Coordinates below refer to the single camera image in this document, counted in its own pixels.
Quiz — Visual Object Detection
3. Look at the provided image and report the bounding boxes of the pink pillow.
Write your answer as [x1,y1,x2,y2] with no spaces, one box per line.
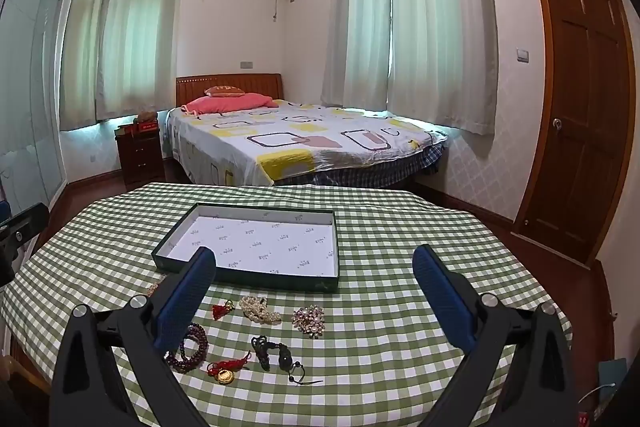
[181,93,278,115]

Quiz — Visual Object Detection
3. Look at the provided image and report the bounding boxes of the brown wooden door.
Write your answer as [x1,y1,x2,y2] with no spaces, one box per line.
[515,0,636,267]

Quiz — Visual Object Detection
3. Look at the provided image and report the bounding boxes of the left white curtains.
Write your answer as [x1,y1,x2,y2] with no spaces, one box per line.
[60,0,180,131]

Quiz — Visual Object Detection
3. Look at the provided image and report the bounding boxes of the bed with patterned quilt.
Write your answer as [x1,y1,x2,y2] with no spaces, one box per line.
[166,100,447,188]

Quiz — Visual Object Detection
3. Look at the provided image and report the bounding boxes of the red patterned cushion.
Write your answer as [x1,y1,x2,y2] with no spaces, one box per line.
[204,84,245,98]

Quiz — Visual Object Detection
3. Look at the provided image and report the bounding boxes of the white curtains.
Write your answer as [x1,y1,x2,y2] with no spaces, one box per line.
[60,0,180,131]
[321,0,498,135]

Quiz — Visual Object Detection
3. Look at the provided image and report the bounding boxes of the dark red bead bracelet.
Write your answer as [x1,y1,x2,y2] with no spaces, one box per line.
[164,322,210,375]

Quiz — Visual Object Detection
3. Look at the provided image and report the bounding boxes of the right white curtains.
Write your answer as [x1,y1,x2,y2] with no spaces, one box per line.
[321,0,498,135]

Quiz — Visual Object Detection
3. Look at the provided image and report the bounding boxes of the red knot gold pendant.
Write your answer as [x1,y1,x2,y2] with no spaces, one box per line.
[206,352,252,386]

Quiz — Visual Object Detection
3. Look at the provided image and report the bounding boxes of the dark green jewelry tray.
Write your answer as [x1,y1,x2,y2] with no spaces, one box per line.
[152,202,340,293]

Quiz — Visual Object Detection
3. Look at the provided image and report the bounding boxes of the white light switch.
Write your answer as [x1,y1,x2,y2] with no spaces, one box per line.
[516,49,529,63]

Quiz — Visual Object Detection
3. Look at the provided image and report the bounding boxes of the red tassel bead charm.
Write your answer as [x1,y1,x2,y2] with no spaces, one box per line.
[212,300,235,321]

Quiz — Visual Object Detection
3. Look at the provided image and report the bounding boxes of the wooden headboard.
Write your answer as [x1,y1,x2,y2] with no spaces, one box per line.
[175,74,284,106]

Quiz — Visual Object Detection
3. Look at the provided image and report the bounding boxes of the dark wooden nightstand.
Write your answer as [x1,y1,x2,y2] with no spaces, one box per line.
[114,122,165,185]

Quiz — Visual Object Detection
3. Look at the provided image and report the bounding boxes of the glass wardrobe door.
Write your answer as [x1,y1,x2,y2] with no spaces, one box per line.
[0,0,64,213]

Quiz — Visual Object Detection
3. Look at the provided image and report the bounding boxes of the items on nightstand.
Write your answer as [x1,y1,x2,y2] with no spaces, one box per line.
[114,112,160,136]

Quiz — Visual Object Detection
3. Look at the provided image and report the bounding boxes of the green checkered tablecloth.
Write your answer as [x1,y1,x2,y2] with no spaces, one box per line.
[1,183,549,426]

